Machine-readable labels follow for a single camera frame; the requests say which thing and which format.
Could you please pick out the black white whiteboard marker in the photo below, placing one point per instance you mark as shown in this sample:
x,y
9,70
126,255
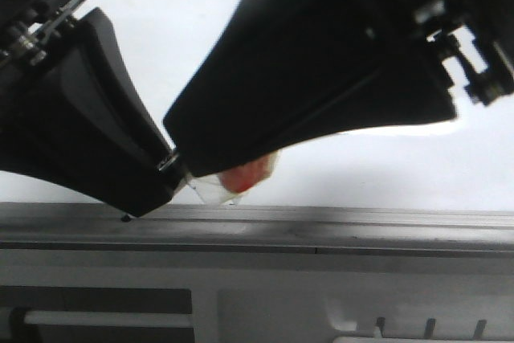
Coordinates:
x,y
172,171

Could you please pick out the grey whiteboard frame rail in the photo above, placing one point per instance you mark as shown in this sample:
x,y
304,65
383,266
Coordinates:
x,y
282,229

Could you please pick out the red magnet taped to marker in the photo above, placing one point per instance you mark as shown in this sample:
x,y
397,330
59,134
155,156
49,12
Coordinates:
x,y
231,184

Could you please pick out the white machine base below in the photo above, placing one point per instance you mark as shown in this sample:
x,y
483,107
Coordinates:
x,y
226,296

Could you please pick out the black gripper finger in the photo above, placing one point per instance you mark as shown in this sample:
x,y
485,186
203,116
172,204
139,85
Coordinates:
x,y
287,71
76,120

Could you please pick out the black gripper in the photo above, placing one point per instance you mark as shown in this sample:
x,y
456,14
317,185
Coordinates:
x,y
490,20

